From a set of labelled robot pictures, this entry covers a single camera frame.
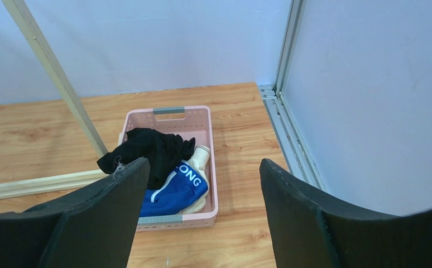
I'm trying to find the pink plastic basket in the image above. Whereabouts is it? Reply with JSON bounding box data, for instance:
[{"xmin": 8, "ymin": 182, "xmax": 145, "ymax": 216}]
[{"xmin": 118, "ymin": 106, "xmax": 219, "ymax": 232}]

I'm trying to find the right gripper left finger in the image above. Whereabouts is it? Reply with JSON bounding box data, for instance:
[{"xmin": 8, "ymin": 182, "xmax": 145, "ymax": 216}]
[{"xmin": 0, "ymin": 158, "xmax": 150, "ymax": 267}]

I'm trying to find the beige underwear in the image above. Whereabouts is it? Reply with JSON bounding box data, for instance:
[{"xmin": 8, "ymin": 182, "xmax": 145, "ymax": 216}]
[{"xmin": 179, "ymin": 145, "xmax": 210, "ymax": 214}]

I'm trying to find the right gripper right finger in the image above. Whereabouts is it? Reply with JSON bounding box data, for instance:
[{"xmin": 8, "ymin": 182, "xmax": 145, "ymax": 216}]
[{"xmin": 260, "ymin": 159, "xmax": 432, "ymax": 267}]

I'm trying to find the wooden clothes rack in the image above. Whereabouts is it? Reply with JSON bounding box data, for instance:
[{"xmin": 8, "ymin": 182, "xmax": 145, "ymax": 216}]
[{"xmin": 0, "ymin": 1, "xmax": 97, "ymax": 184}]

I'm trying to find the aluminium frame post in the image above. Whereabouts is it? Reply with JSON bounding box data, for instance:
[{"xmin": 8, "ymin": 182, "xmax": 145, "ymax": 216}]
[{"xmin": 258, "ymin": 0, "xmax": 326, "ymax": 191}]

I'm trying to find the black underwear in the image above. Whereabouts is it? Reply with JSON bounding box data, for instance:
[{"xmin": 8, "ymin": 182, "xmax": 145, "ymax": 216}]
[{"xmin": 97, "ymin": 128, "xmax": 196, "ymax": 190}]

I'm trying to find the blue underwear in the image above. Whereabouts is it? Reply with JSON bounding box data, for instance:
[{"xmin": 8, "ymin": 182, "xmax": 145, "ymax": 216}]
[{"xmin": 140, "ymin": 161, "xmax": 209, "ymax": 217}]

